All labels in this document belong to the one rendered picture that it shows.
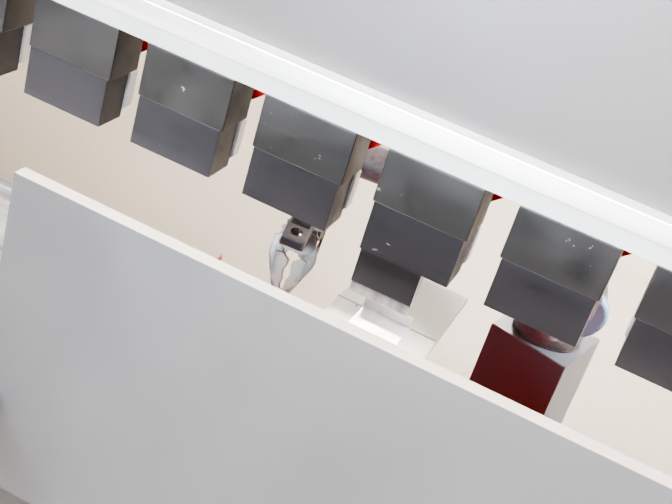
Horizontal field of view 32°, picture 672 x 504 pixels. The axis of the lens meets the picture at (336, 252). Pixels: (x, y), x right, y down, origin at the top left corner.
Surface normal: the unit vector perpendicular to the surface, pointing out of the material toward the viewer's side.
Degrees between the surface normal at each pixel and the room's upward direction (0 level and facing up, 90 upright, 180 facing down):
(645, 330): 90
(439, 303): 0
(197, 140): 90
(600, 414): 0
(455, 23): 90
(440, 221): 90
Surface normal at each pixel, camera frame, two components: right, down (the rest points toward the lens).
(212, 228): 0.27, -0.84
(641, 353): -0.39, 0.36
